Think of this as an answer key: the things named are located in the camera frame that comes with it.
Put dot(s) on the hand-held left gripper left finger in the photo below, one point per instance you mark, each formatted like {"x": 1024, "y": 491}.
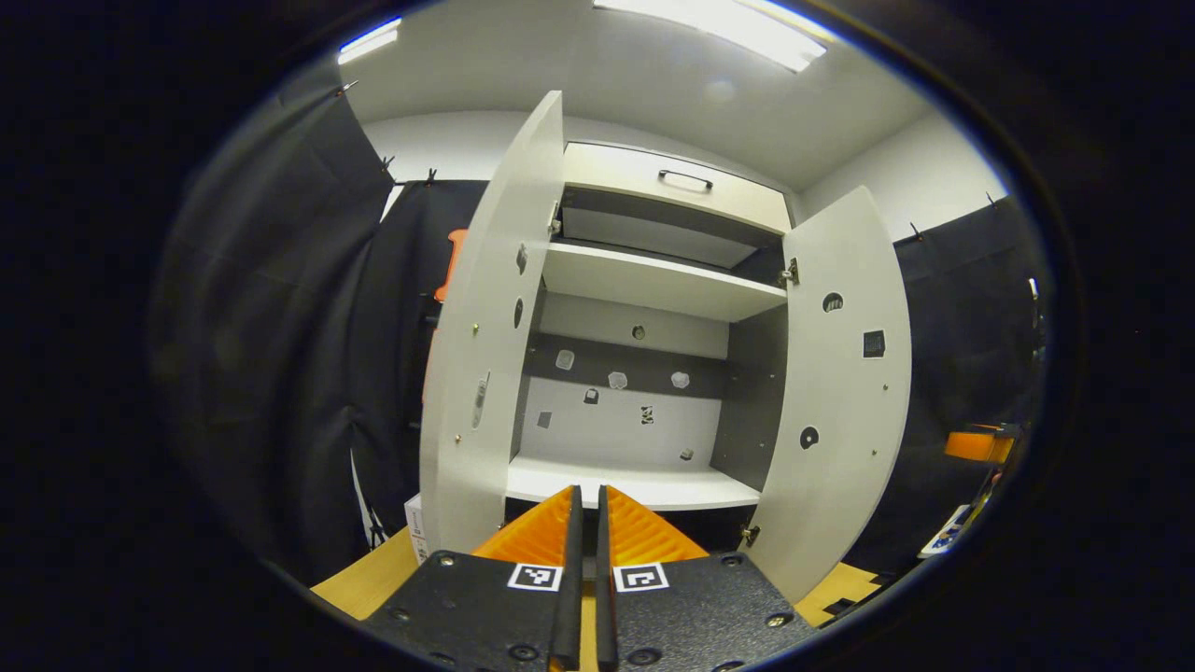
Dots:
{"x": 569, "y": 607}

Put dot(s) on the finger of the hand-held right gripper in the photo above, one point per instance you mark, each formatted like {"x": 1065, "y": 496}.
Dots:
{"x": 976, "y": 446}

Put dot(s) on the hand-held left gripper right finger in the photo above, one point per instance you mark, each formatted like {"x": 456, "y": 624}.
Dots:
{"x": 605, "y": 607}

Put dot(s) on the beige door with headphones sticker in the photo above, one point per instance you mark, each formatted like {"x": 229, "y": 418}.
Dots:
{"x": 840, "y": 401}

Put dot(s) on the beige double-door shoe cabinet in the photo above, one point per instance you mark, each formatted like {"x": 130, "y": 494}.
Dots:
{"x": 616, "y": 429}

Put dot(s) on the beige door with camera sticker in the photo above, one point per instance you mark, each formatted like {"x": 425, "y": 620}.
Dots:
{"x": 485, "y": 280}

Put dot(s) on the white cabinet shelf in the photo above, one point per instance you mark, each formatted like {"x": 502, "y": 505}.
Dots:
{"x": 653, "y": 280}
{"x": 635, "y": 485}

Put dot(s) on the beige cabinet drawer front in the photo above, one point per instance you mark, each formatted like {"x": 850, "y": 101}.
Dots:
{"x": 616, "y": 173}

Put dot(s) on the white blue packet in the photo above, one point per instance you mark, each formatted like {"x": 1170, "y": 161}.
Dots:
{"x": 948, "y": 532}

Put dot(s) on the black backdrop cloth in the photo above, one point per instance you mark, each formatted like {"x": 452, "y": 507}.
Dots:
{"x": 280, "y": 327}

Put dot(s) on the long ceiling light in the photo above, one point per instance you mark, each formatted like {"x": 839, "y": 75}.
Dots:
{"x": 369, "y": 42}
{"x": 728, "y": 23}

